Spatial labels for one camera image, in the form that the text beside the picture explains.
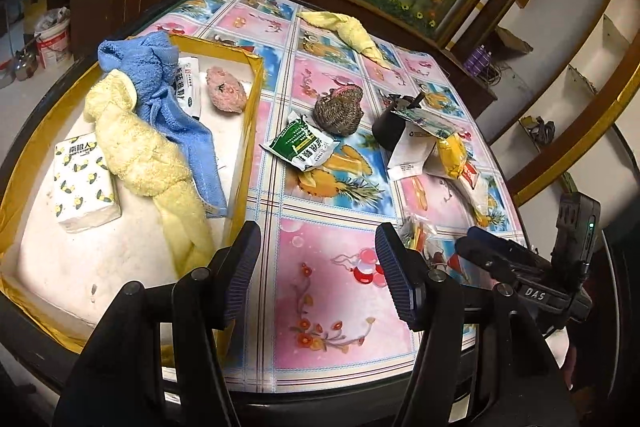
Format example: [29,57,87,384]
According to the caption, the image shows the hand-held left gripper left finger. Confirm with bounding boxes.
[52,221,263,427]

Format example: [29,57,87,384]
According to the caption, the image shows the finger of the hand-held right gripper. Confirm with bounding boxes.
[454,238,527,282]
[467,227,540,264]

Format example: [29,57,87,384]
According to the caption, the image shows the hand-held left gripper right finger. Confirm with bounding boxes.
[375,222,581,427]

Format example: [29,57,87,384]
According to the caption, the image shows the clear plastic small packet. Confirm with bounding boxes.
[400,216,442,259]

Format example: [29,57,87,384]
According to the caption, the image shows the yellow packet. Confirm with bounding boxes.
[436,134,468,180]

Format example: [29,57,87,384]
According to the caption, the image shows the white blue print packet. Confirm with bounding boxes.
[387,129,442,182]
[392,107,453,140]

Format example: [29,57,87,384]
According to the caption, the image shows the green white packet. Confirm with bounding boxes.
[260,112,337,172]

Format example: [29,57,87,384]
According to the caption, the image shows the yellow cardboard box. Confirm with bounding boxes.
[0,32,265,355]

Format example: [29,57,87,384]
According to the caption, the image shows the black tangled item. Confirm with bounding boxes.
[529,117,557,144]

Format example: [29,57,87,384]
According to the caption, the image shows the black cylindrical motor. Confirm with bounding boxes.
[372,93,426,152]

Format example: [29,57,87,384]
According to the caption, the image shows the pale yellow fluffy towel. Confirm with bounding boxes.
[82,69,217,280]

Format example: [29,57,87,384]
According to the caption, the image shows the purple bottle pack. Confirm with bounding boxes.
[465,45,494,76]

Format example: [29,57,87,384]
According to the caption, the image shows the blue towel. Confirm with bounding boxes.
[96,31,228,217]

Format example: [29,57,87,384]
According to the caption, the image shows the pink sponge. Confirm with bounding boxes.
[206,67,247,112]

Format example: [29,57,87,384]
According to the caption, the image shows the lemon print tissue pack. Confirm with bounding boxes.
[54,134,122,234]

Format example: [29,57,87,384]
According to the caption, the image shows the cardboard piece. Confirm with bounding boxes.
[495,27,534,56]

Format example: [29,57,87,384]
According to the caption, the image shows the yellow cloth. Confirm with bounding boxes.
[297,11,393,70]

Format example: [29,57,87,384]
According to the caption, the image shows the white plastic bucket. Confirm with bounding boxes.
[34,18,71,70]

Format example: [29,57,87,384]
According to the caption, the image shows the metal pot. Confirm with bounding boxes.
[12,51,39,81]

